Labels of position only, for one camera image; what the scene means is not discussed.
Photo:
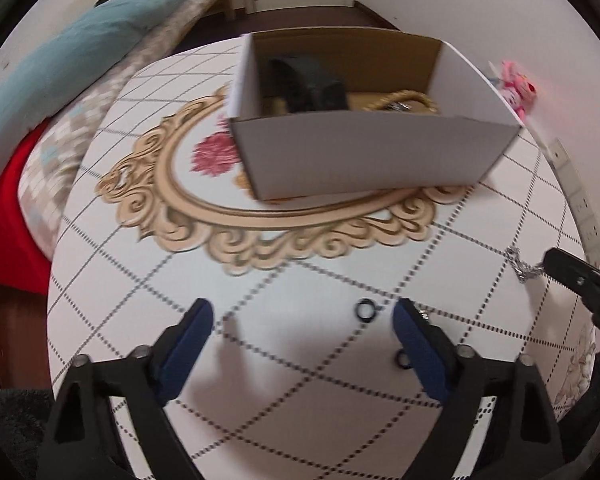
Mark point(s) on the dark grey fuzzy rug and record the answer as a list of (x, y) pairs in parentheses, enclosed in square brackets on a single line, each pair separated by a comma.
[(15, 430)]

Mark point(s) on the wooden bed frame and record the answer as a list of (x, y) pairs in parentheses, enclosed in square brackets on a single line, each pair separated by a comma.
[(222, 2)]

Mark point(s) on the white power strip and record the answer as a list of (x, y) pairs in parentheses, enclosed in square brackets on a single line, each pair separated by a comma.
[(577, 195)]

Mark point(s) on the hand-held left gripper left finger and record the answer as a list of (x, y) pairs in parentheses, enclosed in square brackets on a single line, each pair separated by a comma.
[(187, 342)]

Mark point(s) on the teal duvet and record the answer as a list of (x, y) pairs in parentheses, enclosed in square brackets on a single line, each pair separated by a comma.
[(65, 55)]

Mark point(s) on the black jewelry stand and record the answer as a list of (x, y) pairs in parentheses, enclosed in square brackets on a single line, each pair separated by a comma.
[(310, 82)]

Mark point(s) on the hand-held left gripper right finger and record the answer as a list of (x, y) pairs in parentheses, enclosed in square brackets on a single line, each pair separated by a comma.
[(420, 347)]

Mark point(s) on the patterned beige pillow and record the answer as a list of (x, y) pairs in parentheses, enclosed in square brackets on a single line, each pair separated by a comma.
[(80, 125)]

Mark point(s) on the pink plush toy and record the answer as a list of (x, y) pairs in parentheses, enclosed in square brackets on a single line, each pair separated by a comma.
[(516, 90)]

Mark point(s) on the white cardboard box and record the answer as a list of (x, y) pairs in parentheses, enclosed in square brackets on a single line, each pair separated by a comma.
[(360, 155)]

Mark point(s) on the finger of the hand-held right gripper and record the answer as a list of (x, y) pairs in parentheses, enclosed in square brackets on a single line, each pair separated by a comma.
[(580, 272)]

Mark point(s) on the red bed sheet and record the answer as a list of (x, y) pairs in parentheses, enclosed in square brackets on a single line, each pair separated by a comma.
[(7, 230)]

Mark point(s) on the floral fabric cushion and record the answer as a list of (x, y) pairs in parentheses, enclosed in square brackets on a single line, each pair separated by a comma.
[(577, 365)]

